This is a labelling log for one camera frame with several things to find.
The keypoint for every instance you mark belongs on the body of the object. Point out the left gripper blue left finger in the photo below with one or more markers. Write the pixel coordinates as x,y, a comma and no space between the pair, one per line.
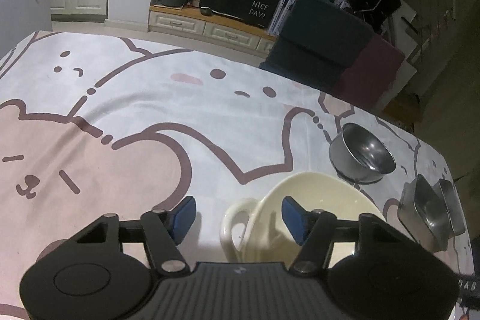
164,231

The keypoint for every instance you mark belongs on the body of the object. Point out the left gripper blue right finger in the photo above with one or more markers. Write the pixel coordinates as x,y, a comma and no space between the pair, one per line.
314,232

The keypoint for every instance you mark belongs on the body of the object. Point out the cream two-handled ceramic bowl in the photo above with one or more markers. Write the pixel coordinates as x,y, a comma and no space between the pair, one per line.
273,228

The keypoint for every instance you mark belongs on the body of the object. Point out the rectangular steel container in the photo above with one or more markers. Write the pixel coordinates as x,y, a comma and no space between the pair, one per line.
446,190
424,215

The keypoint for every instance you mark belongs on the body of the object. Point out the round stainless steel bowl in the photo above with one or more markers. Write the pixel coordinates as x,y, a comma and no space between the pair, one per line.
358,155

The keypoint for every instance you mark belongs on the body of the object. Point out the person right hand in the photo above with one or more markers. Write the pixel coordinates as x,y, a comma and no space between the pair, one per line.
471,315

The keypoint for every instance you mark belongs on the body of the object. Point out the cartoon bear tablecloth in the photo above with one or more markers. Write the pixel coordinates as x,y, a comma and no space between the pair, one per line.
92,125

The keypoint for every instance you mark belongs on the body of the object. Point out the maroon chair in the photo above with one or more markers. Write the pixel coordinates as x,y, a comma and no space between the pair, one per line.
370,75

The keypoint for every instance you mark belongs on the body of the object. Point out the dark blue chair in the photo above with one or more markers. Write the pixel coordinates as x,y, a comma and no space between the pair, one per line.
317,43

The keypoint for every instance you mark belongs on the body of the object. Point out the wooden low drawer unit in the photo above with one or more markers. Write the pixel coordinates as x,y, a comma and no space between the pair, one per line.
188,22

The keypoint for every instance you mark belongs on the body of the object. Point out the small black bowl on unit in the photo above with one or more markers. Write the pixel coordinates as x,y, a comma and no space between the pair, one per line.
206,11

